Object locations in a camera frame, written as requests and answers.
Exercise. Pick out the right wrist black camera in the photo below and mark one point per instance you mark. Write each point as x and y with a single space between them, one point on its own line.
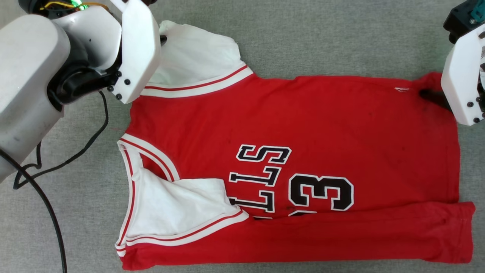
458 21

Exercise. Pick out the right camera teal connector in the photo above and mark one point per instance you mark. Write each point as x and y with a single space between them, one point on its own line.
478 11

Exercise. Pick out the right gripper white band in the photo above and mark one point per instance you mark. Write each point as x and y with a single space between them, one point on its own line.
464 79

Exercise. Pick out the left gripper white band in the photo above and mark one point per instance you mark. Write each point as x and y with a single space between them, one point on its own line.
140 57

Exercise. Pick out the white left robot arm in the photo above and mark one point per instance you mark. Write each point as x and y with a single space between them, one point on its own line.
26 76

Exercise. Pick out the red Bulls basketball jersey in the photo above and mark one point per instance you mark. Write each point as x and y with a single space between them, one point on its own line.
303 113

